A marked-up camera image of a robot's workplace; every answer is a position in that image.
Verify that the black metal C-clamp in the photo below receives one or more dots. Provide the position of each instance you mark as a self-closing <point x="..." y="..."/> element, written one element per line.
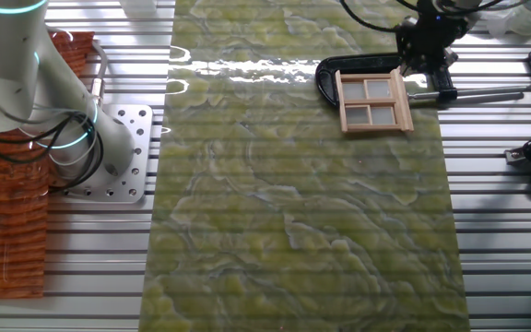
<point x="327" y="85"/>

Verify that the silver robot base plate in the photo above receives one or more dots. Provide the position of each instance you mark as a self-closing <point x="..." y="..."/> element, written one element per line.
<point x="132" y="184"/>

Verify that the wooden miniature window frame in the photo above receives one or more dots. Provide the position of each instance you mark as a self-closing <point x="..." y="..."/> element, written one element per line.
<point x="401" y="99"/>

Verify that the brown wood grain mat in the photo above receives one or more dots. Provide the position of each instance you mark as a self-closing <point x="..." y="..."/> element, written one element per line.
<point x="7" y="230"/>

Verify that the green marble pattern mat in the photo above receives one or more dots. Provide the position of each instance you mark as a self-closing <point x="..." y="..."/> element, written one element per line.
<point x="270" y="207"/>

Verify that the white plastic packet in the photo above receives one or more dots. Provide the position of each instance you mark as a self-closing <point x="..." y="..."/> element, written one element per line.
<point x="496" y="25"/>

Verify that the white box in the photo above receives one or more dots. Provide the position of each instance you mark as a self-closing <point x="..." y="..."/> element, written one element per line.
<point x="136" y="7"/>

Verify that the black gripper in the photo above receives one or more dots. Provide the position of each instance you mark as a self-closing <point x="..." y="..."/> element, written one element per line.
<point x="427" y="37"/>

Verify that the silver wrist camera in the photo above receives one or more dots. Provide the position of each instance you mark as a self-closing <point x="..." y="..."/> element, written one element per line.
<point x="451" y="56"/>

